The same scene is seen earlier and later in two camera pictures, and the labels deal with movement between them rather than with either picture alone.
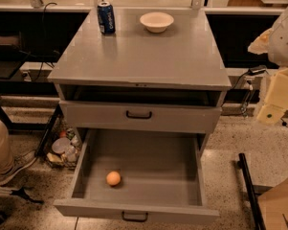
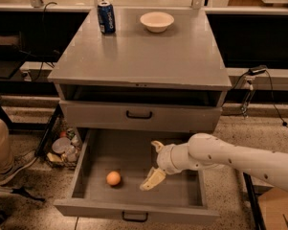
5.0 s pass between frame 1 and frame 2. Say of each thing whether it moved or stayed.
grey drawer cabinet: stayed
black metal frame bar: stayed
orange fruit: stayed
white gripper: moved
